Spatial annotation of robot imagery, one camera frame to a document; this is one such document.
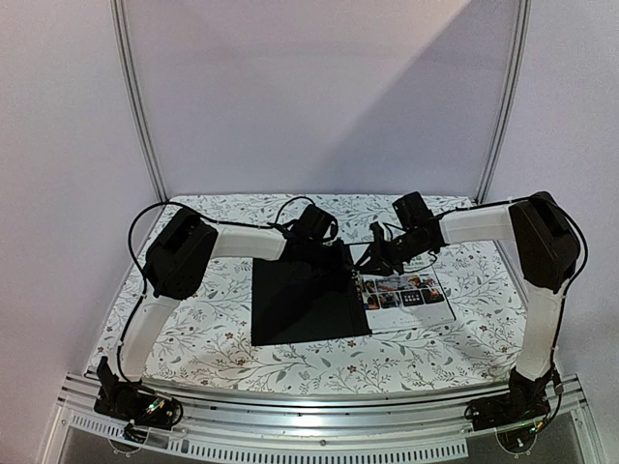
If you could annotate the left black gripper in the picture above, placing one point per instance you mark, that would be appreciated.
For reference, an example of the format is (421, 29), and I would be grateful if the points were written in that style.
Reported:
(339, 267)

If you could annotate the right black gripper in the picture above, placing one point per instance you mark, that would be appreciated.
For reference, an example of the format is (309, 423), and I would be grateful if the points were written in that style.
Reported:
(387, 251)

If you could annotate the blue file folder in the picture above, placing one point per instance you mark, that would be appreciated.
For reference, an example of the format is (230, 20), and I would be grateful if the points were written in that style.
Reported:
(284, 310)

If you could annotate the colour printed brochure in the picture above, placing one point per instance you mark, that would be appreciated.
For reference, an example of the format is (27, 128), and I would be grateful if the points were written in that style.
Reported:
(413, 300)

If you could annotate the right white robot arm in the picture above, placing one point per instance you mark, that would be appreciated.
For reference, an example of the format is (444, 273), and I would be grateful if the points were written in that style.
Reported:
(548, 251)

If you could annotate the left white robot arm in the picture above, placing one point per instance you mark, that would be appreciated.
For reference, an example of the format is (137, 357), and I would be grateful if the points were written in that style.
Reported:
(177, 260)

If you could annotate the floral patterned table mat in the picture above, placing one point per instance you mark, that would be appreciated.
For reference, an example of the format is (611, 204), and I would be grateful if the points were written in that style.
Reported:
(206, 341)

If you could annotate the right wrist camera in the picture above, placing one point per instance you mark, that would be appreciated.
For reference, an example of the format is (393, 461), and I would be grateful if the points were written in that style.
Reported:
(412, 211)

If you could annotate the aluminium front rail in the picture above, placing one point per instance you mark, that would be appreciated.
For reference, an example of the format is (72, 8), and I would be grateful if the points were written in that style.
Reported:
(382, 417)

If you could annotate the perforated white cable tray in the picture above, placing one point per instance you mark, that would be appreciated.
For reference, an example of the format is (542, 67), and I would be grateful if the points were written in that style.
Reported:
(93, 440)

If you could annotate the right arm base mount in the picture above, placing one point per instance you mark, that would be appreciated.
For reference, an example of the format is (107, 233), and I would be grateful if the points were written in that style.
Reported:
(526, 400)

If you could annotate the right aluminium frame post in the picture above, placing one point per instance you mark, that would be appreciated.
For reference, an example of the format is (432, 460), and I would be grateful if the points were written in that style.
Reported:
(507, 99)

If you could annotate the aluminium frame post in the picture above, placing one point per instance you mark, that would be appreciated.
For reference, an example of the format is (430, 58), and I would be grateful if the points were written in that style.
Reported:
(507, 99)
(120, 21)

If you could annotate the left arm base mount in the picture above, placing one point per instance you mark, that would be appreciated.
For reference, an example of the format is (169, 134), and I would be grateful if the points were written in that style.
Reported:
(134, 403)

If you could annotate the left aluminium frame post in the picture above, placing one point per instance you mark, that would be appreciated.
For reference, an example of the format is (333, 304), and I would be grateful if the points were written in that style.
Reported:
(120, 21)

